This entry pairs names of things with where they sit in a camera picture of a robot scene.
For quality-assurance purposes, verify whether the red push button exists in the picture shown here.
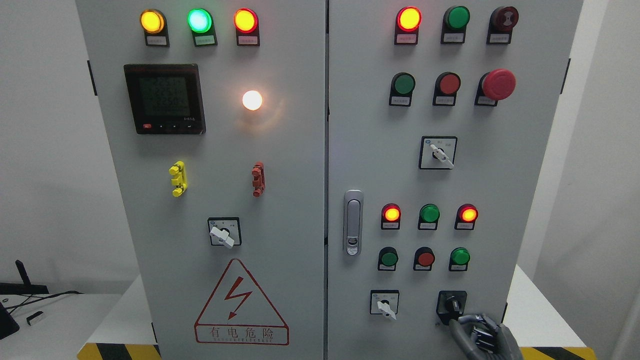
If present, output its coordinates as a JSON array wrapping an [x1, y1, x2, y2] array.
[[432, 71, 462, 107], [413, 246, 435, 271]]

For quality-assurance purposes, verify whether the black rotary knob switch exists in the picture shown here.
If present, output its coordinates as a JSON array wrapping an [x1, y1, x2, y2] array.
[[436, 291, 467, 326]]

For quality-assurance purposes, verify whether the red lit indicator lower right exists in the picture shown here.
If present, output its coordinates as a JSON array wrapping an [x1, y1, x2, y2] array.
[[454, 203, 479, 231]]

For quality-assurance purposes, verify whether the black cable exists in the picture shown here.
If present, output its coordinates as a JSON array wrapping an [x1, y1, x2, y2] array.
[[0, 290, 84, 316]]

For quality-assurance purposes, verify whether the yellow indicator light top left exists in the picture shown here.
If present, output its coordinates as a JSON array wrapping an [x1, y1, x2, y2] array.
[[140, 8, 170, 47]]

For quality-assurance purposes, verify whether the red push button lower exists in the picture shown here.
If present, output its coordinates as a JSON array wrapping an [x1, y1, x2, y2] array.
[[413, 246, 435, 271]]

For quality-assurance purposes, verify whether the small white usb adapter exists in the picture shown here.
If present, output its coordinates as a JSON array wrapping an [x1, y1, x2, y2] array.
[[26, 310, 45, 326]]

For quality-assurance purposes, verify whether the white selector switch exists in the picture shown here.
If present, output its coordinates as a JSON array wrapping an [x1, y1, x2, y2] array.
[[418, 136, 458, 170], [369, 289, 400, 321]]

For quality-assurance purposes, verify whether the white selector switch upper right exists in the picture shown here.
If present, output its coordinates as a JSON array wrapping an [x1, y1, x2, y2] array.
[[418, 136, 458, 170]]

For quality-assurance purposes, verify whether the green push button upper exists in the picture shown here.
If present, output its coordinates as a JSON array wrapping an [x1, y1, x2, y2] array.
[[388, 71, 416, 107]]

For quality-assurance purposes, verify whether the red terminal connector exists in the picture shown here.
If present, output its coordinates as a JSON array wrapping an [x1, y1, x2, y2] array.
[[251, 161, 266, 198]]

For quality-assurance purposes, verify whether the red lit indicator lower left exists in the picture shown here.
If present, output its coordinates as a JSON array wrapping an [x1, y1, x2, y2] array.
[[381, 203, 402, 230]]

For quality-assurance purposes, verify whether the black monitor corner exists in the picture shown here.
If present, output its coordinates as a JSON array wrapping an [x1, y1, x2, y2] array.
[[0, 303, 20, 340]]

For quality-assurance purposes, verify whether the green indicator light top right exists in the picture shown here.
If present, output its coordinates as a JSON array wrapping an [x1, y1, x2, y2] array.
[[440, 6, 471, 44]]

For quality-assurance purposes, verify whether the grey electrical cabinet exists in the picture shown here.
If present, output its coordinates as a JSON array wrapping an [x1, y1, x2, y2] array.
[[76, 0, 583, 360]]

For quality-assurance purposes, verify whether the red high voltage warning sticker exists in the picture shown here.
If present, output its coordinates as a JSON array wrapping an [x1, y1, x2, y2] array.
[[194, 258, 290, 346]]

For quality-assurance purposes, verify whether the dark red buzzer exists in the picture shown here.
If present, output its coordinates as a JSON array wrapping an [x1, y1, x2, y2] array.
[[486, 6, 519, 44]]

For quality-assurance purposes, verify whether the green push button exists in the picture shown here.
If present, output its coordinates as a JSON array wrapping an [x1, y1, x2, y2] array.
[[388, 71, 416, 107], [377, 246, 399, 272]]

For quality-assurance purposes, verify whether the green lit indicator light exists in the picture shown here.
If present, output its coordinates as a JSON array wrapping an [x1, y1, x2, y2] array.
[[187, 7, 218, 47]]

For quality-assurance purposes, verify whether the white selector switch left door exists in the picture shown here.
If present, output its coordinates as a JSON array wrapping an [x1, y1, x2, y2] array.
[[207, 217, 243, 249]]

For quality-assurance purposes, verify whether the green indicator bottom right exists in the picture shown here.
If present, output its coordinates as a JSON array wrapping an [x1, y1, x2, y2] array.
[[448, 247, 471, 272]]

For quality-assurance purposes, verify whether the black digital power meter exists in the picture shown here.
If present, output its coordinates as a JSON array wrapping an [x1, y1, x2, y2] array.
[[123, 63, 206, 135]]

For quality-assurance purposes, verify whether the black device with antenna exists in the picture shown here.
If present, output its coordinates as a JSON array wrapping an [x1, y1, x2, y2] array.
[[0, 259, 50, 296]]

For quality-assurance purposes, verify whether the silver door lock handle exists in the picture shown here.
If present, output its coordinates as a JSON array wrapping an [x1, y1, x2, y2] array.
[[342, 189, 364, 256]]

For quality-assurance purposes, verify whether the white selector switch lower right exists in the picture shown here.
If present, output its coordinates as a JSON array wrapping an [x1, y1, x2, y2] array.
[[369, 289, 400, 321]]

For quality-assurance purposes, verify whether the red lit indicator top right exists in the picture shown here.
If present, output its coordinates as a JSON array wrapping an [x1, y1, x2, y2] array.
[[394, 6, 423, 45]]

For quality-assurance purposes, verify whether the red emergency stop button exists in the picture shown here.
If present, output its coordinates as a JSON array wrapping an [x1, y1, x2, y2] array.
[[474, 68, 517, 107]]

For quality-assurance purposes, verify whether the red lit indicator light left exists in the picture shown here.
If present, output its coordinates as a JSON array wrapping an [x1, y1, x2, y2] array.
[[233, 7, 260, 47]]

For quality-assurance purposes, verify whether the yellow terminal connector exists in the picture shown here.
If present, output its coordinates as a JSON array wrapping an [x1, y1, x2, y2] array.
[[168, 161, 188, 198]]

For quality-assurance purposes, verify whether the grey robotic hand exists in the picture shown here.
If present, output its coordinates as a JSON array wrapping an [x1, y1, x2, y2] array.
[[449, 314, 524, 360]]

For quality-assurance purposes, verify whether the white glowing lamp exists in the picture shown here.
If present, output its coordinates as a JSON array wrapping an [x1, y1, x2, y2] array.
[[241, 89, 264, 111]]

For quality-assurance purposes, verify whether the red push button upper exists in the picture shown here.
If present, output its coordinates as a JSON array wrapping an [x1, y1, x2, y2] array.
[[432, 71, 462, 107]]

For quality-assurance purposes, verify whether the green indicator light lower middle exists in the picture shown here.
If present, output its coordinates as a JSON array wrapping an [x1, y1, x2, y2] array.
[[417, 203, 441, 231]]

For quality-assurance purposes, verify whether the green push button lower left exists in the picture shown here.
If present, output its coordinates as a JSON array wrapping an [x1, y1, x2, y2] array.
[[377, 246, 399, 272]]

